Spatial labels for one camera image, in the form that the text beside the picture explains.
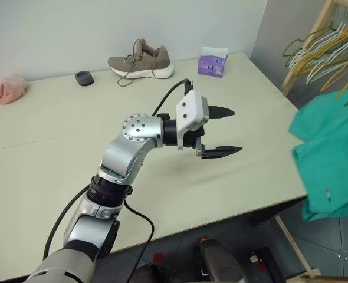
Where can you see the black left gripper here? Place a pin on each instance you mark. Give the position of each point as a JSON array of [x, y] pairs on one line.
[[196, 134]]

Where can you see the teal green shorts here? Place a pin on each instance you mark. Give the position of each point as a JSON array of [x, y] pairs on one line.
[[333, 147]]

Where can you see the purple tissue pack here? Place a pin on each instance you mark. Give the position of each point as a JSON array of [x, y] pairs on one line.
[[210, 66]]

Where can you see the light wooden clothes rack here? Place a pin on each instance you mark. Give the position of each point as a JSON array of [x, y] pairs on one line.
[[298, 70]]

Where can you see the taupe sneaker with white sole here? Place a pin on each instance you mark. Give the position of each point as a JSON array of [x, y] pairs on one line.
[[150, 63]]

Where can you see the light wooden floor bar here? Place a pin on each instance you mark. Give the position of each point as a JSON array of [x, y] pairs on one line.
[[292, 241]]

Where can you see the black box on floor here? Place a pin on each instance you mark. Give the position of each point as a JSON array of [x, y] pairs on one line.
[[268, 265]]

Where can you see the black round rubber cup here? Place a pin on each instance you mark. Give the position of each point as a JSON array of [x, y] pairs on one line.
[[84, 78]]

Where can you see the pink fluffy cloth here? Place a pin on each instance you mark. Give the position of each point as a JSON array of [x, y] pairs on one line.
[[9, 90]]

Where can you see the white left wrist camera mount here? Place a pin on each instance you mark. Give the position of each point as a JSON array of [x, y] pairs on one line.
[[191, 109]]

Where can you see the black metal table frame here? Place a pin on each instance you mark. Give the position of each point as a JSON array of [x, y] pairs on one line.
[[262, 216]]

